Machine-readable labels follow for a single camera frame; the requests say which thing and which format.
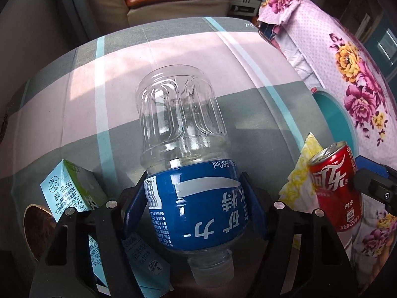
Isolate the red soda can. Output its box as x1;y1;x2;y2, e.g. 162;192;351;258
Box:
308;141;363;233

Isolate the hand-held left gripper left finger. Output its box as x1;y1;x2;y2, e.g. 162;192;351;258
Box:
29;171;149;298

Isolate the pink floral bed sheet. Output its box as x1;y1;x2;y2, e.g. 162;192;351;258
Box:
257;0;397;292

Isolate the beige leather sofa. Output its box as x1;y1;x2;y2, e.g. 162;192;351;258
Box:
79;0;232;28

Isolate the blue white snack wrapper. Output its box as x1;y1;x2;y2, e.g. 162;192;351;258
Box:
40;159;110;286

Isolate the clear bottle with blue label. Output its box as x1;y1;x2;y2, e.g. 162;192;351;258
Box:
135;66;249;290

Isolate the light blue flattened carton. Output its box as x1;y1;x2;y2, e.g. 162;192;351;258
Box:
120;238;173;298

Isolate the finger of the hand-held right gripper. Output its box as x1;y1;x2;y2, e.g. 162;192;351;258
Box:
354;168;397;216
355;156;397;178

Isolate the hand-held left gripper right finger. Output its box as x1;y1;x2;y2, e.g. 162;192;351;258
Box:
239;171;361;298

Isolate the pink grey plaid cloth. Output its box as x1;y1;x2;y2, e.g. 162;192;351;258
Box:
0;17;314;288

